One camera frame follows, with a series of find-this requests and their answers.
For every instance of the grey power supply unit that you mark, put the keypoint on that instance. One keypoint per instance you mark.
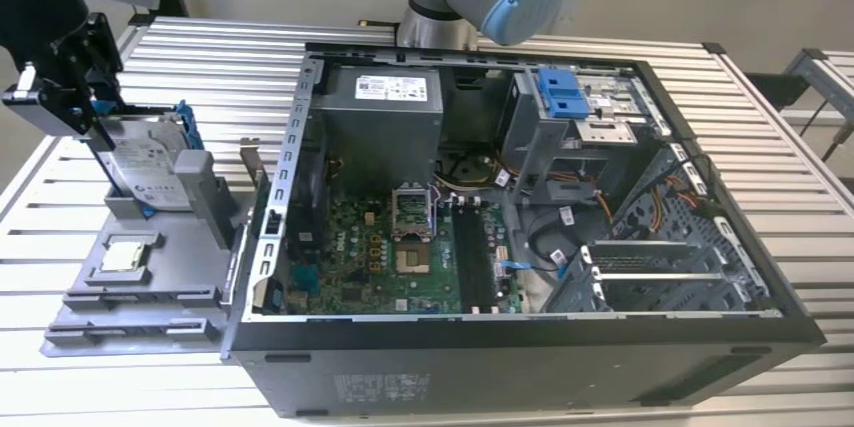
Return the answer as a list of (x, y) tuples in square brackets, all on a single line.
[(380, 137)]

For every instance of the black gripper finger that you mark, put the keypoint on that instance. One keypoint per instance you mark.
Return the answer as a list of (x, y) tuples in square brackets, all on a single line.
[(105, 57), (76, 72)]

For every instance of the metal slat side table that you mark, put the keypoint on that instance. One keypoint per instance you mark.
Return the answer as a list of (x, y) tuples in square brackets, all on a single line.
[(836, 77)]

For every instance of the CPU socket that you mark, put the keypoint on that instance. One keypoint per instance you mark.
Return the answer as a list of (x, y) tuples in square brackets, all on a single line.
[(415, 259)]

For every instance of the grey parts rack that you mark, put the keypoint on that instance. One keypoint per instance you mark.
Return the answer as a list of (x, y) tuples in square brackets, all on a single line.
[(180, 267)]

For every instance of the black PC case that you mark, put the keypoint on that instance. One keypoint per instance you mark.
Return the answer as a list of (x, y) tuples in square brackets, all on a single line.
[(533, 377)]

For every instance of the blue plastic drive latch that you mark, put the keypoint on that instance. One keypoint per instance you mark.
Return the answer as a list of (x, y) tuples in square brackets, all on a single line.
[(560, 92)]

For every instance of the black RAM slot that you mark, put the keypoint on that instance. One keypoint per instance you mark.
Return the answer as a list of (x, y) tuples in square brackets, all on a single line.
[(480, 257), (463, 257), (488, 257), (471, 257)]

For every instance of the hard disk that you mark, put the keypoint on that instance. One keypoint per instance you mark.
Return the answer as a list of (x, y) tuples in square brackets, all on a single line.
[(149, 167)]

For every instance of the metal disk bay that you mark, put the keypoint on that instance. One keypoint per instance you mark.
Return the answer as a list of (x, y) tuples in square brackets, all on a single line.
[(660, 276)]

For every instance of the black rod yellow tip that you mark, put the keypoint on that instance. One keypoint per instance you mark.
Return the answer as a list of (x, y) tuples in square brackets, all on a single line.
[(363, 23)]

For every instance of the silver CPU chip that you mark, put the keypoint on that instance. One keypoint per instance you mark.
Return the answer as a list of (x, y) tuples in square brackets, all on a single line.
[(121, 258)]

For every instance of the green motherboard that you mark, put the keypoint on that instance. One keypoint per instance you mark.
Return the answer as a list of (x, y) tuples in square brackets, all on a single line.
[(400, 292)]

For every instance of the grey metal drive cage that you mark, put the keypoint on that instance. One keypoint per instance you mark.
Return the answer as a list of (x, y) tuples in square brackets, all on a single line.
[(533, 147)]

